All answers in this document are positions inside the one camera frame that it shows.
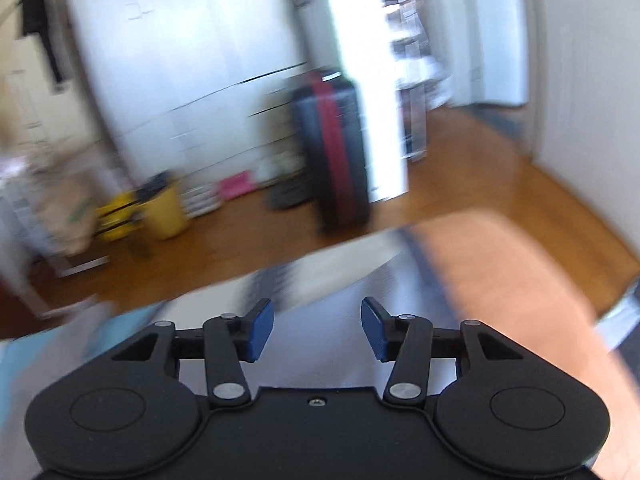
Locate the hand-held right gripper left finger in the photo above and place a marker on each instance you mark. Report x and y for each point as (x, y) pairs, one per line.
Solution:
(260, 327)

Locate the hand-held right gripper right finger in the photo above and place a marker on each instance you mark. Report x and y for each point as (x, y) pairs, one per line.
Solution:
(375, 327)

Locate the blue and white bed sheet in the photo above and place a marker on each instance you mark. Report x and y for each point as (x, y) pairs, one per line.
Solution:
(310, 280)

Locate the yellow trash bin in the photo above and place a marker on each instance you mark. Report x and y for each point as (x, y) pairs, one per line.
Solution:
(167, 215)

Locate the orange cloth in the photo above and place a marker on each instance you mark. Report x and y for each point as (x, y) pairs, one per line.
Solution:
(525, 300)

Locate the black and red suitcase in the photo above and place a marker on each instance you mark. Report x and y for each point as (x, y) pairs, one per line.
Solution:
(310, 160)

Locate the white-framed side table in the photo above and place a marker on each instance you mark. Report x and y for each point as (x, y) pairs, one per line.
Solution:
(65, 265)

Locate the brown paper bag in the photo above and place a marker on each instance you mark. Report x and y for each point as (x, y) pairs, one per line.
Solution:
(65, 210)

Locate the white door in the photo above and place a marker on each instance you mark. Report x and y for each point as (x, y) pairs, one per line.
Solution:
(370, 85)

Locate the white wardrobe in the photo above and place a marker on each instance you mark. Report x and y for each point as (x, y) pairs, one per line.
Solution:
(175, 60)

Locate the cluttered shelf unit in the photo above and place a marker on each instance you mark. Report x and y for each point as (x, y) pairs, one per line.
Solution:
(410, 35)

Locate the dark hanging clothing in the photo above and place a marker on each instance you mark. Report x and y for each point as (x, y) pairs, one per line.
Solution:
(37, 15)

